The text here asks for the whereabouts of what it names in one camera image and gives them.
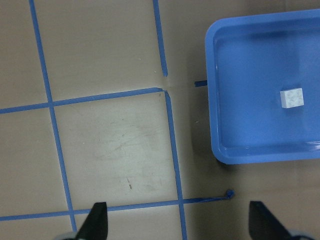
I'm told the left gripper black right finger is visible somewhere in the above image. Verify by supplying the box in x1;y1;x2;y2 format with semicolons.
248;200;292;240

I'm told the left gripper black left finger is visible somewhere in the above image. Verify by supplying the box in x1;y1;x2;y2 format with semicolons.
76;202;108;240

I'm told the white block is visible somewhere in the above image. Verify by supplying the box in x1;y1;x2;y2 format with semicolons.
280;88;304;109

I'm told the blue plastic tray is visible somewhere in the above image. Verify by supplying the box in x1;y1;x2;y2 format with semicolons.
205;9;320;165

